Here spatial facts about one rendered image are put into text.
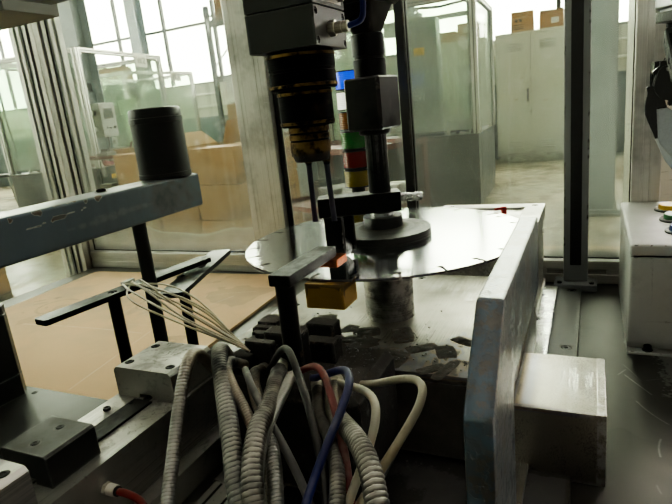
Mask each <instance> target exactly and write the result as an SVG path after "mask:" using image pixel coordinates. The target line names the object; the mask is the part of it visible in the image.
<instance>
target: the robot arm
mask: <svg viewBox="0 0 672 504"><path fill-rule="evenodd" d="M655 9H656V10H657V11H660V13H657V14H656V24H665V23H666V27H667V28H666V30H665V32H664V41H663V44H664V45H663V46H664V51H665V55H666V57H665V58H664V60H663V61H656V62H651V64H650V85H649V86H647V87H646V90H647V97H646V100H645V104H644V111H645V116H646V119H647V122H648V124H649V126H650V128H651V130H652V133H653V135H654V138H655V140H656V143H657V145H658V147H659V150H660V152H661V154H662V156H663V158H664V160H665V162H666V163H667V164H668V165H669V167H670V168H671V169H672V110H671V109H669V108H668V107H667V105H669V106H672V0H655ZM665 100H667V105H666V102H665Z"/></svg>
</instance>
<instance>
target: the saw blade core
mask: <svg viewBox="0 0 672 504"><path fill-rule="evenodd" d="M399 212H402V217H403V218H414V219H421V220H425V221H428V222H429V223H430V224H431V232H432V233H431V235H430V236H429V237H427V238H425V239H423V240H420V241H417V242H414V243H410V244H405V245H400V246H392V247H381V248H359V247H357V249H352V251H351V253H350V254H348V255H347V261H346V262H345V263H343V264H342V265H341V266H339V267H338V268H324V267H319V268H318V269H317V270H315V271H314V272H312V273H311V274H309V275H308V276H306V277H305V278H303V279H302V280H308V281H310V280H311V279H312V281H323V280H322V278H323V277H325V276H327V277H328V278H329V279H328V280H327V281H323V282H352V281H353V279H354V277H356V278H355V282H368V281H385V280H397V279H399V276H398V274H401V277H402V279H407V278H416V277H423V276H430V275H436V274H442V273H445V271H447V272H453V271H458V270H462V269H467V268H471V267H475V266H478V265H482V264H485V263H489V262H492V261H495V260H497V259H498V258H499V256H500V254H501V252H502V250H503V248H504V246H505V245H506V243H507V241H508V239H509V237H510V235H511V233H512V231H513V229H514V227H515V226H516V224H517V222H518V220H519V219H517V218H515V217H512V216H509V215H505V214H501V213H496V214H491V215H487V214H490V213H495V212H491V211H484V210H476V209H465V208H461V209H460V208H442V207H434V208H432V207H424V208H405V209H404V210H403V208H402V210H401V211H399ZM316 246H327V244H326V235H325V226H324V219H320V220H319V219H318V222H313V220H312V221H308V222H304V223H300V224H296V225H295V226H294V225H293V226H290V227H286V228H283V229H280V230H278V231H275V232H274V233H270V234H268V235H266V236H264V237H262V238H260V239H258V240H257V241H255V242H254V243H253V244H251V245H250V246H249V247H248V249H247V250H246V253H245V256H246V260H247V262H248V263H249V264H250V265H251V266H252V267H254V268H255V269H256V268H257V270H259V271H262V272H265V273H268V274H271V273H273V272H275V271H276V270H278V269H280V268H281V267H283V266H285V265H286V264H288V263H290V262H291V261H293V260H295V259H296V258H298V257H300V256H301V255H303V254H305V253H306V252H308V251H310V250H311V249H313V248H315V247H316ZM442 268H443V269H442Z"/></svg>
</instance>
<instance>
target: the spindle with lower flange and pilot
mask: <svg viewBox="0 0 672 504"><path fill-rule="evenodd" d="M398 276H399V279H397V280H385V281H368V282H363V283H364V293H365V304H366V314H367V318H368V319H369V320H371V321H373V322H377V323H397V322H402V321H406V320H408V319H410V318H412V317H413V316H414V315H415V302H414V288H413V278H407V279H402V277H401V274H398Z"/></svg>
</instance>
